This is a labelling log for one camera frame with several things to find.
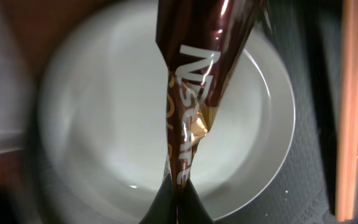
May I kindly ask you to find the wooden chopstick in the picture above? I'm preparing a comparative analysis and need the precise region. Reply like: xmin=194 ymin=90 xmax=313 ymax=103
xmin=346 ymin=0 xmax=358 ymax=219
xmin=336 ymin=0 xmax=358 ymax=222

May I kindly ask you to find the wooden chopstick left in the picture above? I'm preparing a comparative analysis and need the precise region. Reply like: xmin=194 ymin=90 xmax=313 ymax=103
xmin=336 ymin=0 xmax=358 ymax=222

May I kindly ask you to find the clear plastic waste bin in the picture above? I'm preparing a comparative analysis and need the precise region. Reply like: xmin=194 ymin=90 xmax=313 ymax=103
xmin=0 ymin=8 xmax=34 ymax=154

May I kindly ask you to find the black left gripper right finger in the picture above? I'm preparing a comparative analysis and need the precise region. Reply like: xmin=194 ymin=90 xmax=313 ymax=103
xmin=177 ymin=179 xmax=214 ymax=224

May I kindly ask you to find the brown coffee sachet wrapper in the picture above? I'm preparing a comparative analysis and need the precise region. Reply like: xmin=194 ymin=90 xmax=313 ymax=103
xmin=155 ymin=0 xmax=265 ymax=190

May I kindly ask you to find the white round plate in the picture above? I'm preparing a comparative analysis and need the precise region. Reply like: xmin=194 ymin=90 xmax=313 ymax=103
xmin=39 ymin=1 xmax=295 ymax=223

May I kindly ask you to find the round black tray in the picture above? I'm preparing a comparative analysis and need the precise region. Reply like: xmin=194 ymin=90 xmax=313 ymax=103
xmin=20 ymin=0 xmax=358 ymax=224

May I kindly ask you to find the wooden chopstick right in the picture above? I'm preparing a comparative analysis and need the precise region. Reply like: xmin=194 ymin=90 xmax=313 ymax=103
xmin=346 ymin=0 xmax=358 ymax=219

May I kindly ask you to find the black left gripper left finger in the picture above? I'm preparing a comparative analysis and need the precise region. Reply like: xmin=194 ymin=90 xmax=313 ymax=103
xmin=139 ymin=179 xmax=177 ymax=224

